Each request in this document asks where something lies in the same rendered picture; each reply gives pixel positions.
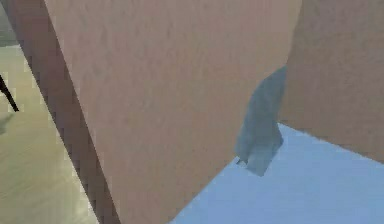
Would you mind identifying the black furniture leg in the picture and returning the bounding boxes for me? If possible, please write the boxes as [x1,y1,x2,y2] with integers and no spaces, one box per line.
[0,74,20,113]

